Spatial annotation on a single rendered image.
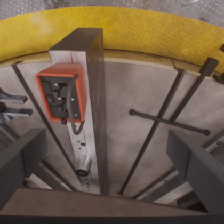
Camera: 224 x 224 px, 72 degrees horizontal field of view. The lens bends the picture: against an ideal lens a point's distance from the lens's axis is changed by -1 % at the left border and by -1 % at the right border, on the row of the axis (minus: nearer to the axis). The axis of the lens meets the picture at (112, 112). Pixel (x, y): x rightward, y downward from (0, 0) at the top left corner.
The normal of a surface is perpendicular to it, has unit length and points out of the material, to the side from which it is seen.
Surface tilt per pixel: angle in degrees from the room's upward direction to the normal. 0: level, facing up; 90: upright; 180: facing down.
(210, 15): 0
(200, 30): 0
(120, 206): 90
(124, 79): 0
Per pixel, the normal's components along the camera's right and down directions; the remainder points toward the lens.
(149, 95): -0.11, 0.63
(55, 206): -0.07, -0.78
